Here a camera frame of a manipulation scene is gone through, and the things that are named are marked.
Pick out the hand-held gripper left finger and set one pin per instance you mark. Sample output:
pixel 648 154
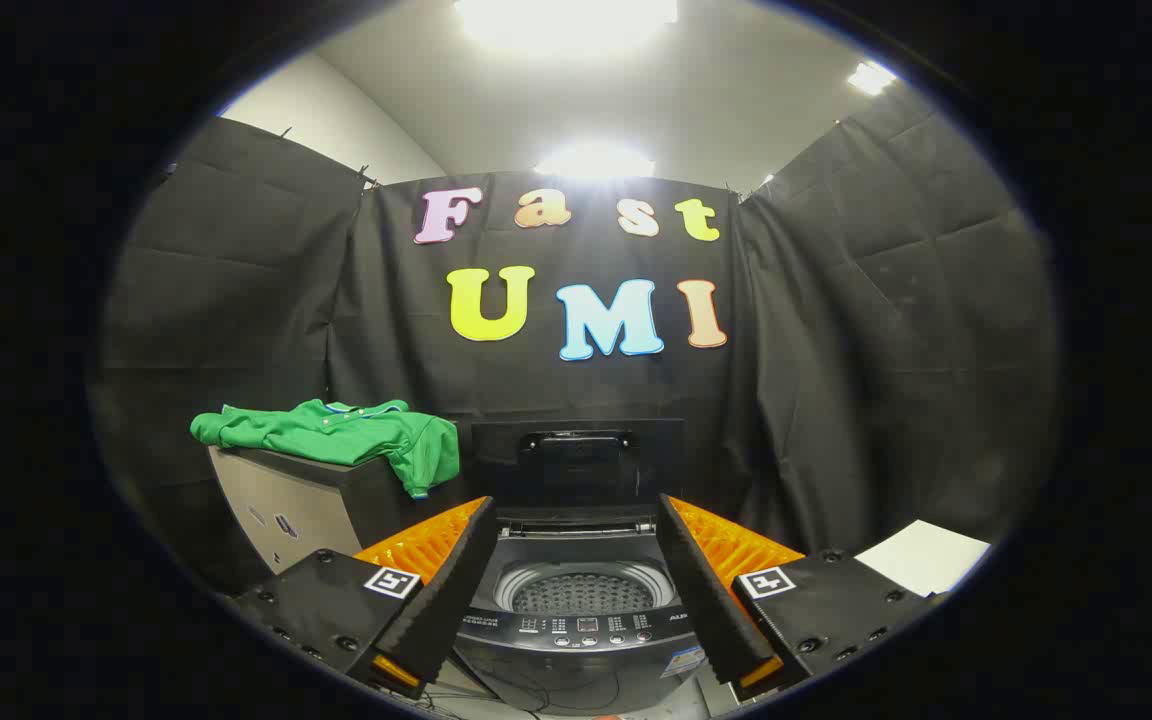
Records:
pixel 451 600

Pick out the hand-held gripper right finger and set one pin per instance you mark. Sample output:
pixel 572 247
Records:
pixel 711 610

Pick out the dark grey washing machine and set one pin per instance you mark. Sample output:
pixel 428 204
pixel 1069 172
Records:
pixel 581 645

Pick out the dark glass washing machine lid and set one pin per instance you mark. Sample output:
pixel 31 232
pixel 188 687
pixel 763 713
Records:
pixel 576 475

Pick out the green polo shirt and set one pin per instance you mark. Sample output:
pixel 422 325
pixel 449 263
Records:
pixel 336 430

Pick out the grey cabinet with dark top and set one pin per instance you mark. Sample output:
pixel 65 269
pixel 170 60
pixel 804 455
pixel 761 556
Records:
pixel 286 505

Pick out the white board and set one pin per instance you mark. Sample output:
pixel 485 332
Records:
pixel 926 555

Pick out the round ceiling light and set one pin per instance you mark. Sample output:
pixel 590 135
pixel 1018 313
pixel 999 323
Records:
pixel 594 160

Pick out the small ceiling light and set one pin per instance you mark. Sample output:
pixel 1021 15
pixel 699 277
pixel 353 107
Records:
pixel 870 77

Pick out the large ceiling light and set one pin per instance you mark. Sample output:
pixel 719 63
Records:
pixel 566 20

